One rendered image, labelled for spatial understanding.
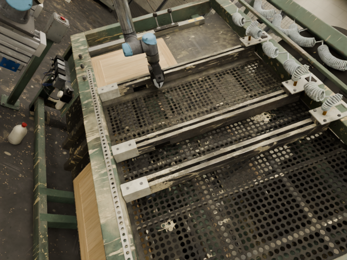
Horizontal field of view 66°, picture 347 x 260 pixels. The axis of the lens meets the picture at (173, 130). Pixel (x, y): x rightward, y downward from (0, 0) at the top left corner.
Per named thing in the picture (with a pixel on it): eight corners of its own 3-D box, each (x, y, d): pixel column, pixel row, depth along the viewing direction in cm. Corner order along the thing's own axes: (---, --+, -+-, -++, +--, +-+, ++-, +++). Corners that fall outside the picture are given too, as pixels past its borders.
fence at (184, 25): (89, 52, 211) (88, 48, 208) (202, 20, 223) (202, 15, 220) (90, 55, 208) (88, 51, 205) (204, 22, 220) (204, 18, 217)
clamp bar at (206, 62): (100, 94, 178) (87, 64, 159) (262, 44, 192) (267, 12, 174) (102, 103, 171) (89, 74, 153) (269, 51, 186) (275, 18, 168)
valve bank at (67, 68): (40, 67, 207) (54, 44, 197) (58, 76, 216) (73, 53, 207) (40, 111, 175) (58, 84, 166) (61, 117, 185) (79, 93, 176)
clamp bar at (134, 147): (113, 151, 146) (99, 122, 128) (306, 86, 161) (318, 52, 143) (117, 165, 140) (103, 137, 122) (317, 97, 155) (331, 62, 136)
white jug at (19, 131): (7, 134, 216) (18, 117, 209) (20, 137, 223) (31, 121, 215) (6, 143, 210) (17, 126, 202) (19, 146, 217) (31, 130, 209)
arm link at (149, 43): (139, 33, 149) (154, 30, 149) (143, 50, 157) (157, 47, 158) (141, 41, 144) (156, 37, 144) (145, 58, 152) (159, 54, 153)
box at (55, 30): (43, 30, 212) (53, 11, 205) (57, 37, 220) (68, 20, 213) (43, 37, 204) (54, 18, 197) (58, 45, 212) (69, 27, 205)
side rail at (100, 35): (88, 43, 231) (83, 31, 223) (207, 10, 245) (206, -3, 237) (89, 46, 228) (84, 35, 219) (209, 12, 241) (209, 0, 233)
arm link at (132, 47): (124, 51, 158) (142, 47, 159) (125, 60, 150) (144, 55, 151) (120, 38, 153) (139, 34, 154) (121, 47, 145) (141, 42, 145)
